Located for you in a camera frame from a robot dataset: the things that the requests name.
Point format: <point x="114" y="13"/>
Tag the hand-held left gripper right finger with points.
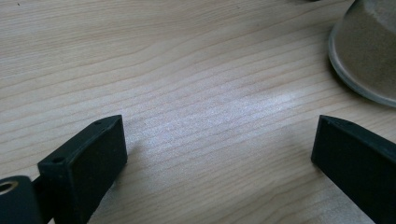
<point x="358" y="168"/>

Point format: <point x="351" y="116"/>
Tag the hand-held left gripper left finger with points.
<point x="84" y="168"/>

